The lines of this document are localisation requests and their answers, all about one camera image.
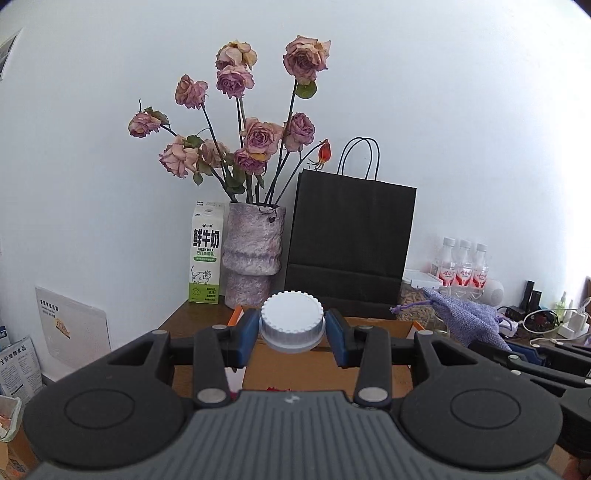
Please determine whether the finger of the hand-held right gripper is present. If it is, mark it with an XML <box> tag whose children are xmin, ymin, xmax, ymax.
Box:
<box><xmin>519</xmin><ymin>342</ymin><xmax>591</xmax><ymax>370</ymax></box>
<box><xmin>468</xmin><ymin>340</ymin><xmax>591</xmax><ymax>402</ymax></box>

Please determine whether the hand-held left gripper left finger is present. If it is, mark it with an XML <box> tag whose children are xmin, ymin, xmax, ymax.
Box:
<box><xmin>107</xmin><ymin>308</ymin><xmax>262</xmax><ymax>409</ymax></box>

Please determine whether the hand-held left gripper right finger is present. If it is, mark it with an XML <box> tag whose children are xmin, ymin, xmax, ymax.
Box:
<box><xmin>325</xmin><ymin>308</ymin><xmax>469</xmax><ymax>409</ymax></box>

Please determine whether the white ribbed bottle cap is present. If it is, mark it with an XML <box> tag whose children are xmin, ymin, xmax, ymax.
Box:
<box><xmin>259</xmin><ymin>291</ymin><xmax>325</xmax><ymax>354</ymax></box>

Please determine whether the purple knitted pouch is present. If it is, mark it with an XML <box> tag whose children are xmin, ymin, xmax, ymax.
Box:
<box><xmin>390</xmin><ymin>288</ymin><xmax>512</xmax><ymax>352</ymax></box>

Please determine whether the red cardboard box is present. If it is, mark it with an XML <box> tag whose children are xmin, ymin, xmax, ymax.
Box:
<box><xmin>227</xmin><ymin>305</ymin><xmax>426</xmax><ymax>402</ymax></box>

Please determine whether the white round speaker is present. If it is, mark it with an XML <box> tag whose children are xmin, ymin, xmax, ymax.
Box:
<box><xmin>482</xmin><ymin>279</ymin><xmax>505</xmax><ymax>306</ymax></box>

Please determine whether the clear bottle red label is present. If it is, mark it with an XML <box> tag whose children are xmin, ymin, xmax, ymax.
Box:
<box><xmin>431</xmin><ymin>237</ymin><xmax>458</xmax><ymax>287</ymax></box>
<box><xmin>471</xmin><ymin>243</ymin><xmax>490</xmax><ymax>289</ymax></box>
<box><xmin>455</xmin><ymin>239</ymin><xmax>474</xmax><ymax>288</ymax></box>

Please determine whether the purple mottled vase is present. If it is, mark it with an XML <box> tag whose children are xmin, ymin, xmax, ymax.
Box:
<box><xmin>222</xmin><ymin>202</ymin><xmax>286</xmax><ymax>309</ymax></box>

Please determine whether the white green milk carton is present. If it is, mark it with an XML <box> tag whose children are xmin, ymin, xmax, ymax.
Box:
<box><xmin>188</xmin><ymin>200</ymin><xmax>227</xmax><ymax>304</ymax></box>

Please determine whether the clear grain jar white lid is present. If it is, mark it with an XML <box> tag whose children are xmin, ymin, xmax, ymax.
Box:
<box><xmin>399</xmin><ymin>270</ymin><xmax>441</xmax><ymax>321</ymax></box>

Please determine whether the black paper bag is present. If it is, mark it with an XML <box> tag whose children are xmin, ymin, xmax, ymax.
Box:
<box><xmin>283</xmin><ymin>137</ymin><xmax>417</xmax><ymax>306</ymax></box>

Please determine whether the white booklet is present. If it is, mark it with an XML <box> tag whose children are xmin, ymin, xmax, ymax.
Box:
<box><xmin>35</xmin><ymin>286</ymin><xmax>110</xmax><ymax>370</ymax></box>

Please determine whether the bouquet of dried pink roses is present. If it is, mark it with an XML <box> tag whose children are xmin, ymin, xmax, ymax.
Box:
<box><xmin>128</xmin><ymin>34</ymin><xmax>333</xmax><ymax>205</ymax></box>

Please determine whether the blue printed leaflet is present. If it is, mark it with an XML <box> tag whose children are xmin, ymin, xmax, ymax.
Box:
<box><xmin>0</xmin><ymin>336</ymin><xmax>43</xmax><ymax>407</ymax></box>

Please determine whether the white plastic bag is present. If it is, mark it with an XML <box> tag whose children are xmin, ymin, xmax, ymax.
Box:
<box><xmin>0</xmin><ymin>394</ymin><xmax>23</xmax><ymax>443</ymax></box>

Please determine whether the brown cardboard carton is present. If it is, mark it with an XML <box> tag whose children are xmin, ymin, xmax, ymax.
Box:
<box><xmin>0</xmin><ymin>422</ymin><xmax>40</xmax><ymax>478</ymax></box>

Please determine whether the white wall charger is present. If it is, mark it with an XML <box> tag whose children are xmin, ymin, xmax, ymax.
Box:
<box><xmin>558</xmin><ymin>310</ymin><xmax>589</xmax><ymax>339</ymax></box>

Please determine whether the white cable with switch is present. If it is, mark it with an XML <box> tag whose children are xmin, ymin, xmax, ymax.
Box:
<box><xmin>526</xmin><ymin>309</ymin><xmax>591</xmax><ymax>348</ymax></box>

